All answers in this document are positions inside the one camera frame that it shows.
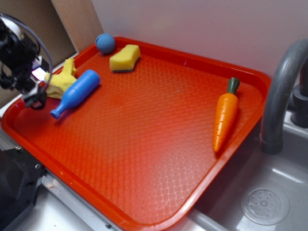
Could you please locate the yellow sponge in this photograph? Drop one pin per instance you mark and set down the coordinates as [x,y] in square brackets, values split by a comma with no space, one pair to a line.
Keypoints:
[126,59]

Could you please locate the blue dimpled ball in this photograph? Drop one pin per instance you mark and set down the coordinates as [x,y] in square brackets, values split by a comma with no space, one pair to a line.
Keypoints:
[105,43]

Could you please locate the orange toy carrot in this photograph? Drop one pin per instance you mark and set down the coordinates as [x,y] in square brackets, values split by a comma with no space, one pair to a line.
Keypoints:
[225,114]

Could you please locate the brown cardboard panel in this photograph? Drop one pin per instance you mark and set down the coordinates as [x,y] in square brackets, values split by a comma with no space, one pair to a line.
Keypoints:
[42,18]

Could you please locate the grey faucet spout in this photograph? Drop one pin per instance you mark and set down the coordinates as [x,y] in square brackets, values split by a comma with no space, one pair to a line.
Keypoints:
[289,87]

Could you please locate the red plastic tray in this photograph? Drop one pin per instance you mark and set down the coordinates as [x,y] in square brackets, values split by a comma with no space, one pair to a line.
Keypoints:
[139,148]

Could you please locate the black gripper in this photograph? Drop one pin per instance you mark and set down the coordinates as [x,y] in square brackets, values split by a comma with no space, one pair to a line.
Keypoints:
[17,54]

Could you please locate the sink drain strainer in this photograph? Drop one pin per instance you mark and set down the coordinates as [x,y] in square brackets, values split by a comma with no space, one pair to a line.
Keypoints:
[264,204]

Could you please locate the yellow cloth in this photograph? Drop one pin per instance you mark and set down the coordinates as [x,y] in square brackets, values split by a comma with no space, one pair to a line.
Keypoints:
[60,83]

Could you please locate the blue toy bottle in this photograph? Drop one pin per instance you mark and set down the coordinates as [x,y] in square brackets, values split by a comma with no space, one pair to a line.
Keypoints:
[77,92]

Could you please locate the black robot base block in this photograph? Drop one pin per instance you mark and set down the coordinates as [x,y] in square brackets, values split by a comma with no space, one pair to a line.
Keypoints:
[20,179]

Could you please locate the grey plastic sink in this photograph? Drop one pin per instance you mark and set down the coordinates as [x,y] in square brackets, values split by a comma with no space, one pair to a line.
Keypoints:
[219,207]

